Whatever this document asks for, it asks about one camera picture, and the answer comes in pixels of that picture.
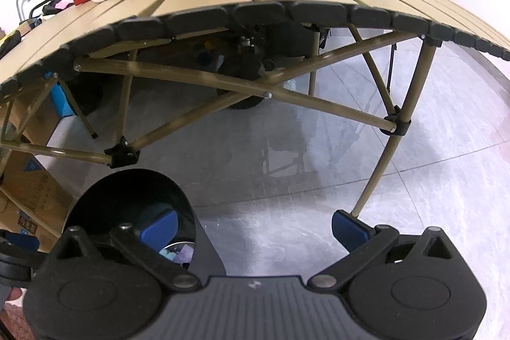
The black folding wagon cart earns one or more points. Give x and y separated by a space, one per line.
243 69

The light blue fluffy cloth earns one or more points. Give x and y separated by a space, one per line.
167 254

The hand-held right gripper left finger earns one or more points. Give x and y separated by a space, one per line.
159 224

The tan folding camping table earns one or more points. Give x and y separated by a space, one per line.
207 1

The cardboard box with bag liner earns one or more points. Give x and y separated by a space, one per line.
36 188

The black round bin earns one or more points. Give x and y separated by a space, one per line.
119 196

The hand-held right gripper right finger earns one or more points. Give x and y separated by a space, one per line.
348 228

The blue board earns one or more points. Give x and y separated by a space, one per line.
63 101

